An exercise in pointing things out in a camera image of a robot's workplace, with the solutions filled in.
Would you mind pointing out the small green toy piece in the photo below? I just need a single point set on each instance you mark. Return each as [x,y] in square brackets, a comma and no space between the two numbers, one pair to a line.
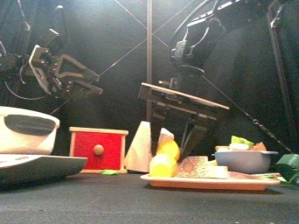
[110,172]

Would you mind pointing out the grey toy cooker base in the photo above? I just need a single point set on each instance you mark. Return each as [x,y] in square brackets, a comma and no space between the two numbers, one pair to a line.
[39,166]

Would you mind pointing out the yellow toy corn bottom half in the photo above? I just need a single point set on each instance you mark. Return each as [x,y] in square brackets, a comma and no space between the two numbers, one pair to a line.
[164,166]

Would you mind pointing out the pink plastic tray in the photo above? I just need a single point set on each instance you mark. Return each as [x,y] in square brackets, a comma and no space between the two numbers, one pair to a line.
[210,183]

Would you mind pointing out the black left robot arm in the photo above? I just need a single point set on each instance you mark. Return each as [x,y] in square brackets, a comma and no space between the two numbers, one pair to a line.
[15,58]

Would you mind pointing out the grey toy cooking pot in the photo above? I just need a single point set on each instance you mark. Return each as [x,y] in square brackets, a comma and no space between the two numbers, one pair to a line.
[245,162]

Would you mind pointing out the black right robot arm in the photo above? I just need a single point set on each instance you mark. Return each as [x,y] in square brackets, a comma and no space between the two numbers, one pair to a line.
[218,26]

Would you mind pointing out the yellow toy corn half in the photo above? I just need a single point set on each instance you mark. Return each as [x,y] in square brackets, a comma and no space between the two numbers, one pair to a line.
[164,166]
[170,149]

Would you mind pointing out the pink toy ham slice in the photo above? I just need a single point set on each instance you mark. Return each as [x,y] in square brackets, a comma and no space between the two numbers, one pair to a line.
[249,175]

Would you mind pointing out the yellow toy corn top half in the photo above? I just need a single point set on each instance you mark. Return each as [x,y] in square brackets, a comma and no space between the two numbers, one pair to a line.
[170,149]

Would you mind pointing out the green toy leaf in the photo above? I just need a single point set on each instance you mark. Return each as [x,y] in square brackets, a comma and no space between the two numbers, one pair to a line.
[289,167]

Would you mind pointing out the red wooden drawer box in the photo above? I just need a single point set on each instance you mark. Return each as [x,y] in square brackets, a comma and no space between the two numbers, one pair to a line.
[98,148]

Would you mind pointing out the brown toy bread slice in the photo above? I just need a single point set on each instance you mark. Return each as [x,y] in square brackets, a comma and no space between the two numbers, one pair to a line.
[193,166]

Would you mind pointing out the vertical metal frame pole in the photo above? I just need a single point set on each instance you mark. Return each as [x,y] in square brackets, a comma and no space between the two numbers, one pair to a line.
[149,52]

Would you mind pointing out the white toy food piece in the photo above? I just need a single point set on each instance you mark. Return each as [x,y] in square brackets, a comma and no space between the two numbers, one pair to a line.
[238,146]

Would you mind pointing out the green toy vegetable piece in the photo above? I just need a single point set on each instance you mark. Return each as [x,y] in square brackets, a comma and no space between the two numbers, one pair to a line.
[241,140]

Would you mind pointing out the brown toy food piece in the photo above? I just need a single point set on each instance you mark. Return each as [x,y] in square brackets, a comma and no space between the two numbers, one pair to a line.
[260,146]

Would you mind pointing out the pale toy cheese block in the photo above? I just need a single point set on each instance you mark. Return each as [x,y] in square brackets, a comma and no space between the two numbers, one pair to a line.
[220,172]

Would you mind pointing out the white toy cooker pot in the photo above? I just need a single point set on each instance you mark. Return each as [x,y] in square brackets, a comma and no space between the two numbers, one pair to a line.
[27,131]

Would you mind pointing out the metal frame side post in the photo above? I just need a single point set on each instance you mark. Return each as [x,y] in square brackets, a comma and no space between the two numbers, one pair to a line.
[278,58]

